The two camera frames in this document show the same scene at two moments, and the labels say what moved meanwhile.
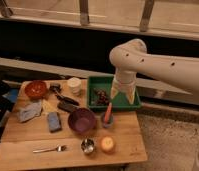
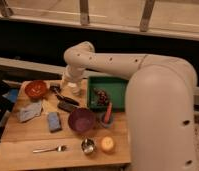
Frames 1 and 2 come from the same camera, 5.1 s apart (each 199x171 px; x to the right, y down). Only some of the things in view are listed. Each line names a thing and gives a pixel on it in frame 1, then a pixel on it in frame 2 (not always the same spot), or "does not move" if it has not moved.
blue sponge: x=54 y=120 does not move
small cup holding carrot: x=111 y=120 does not move
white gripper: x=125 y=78 → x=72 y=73
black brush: x=63 y=99 does not move
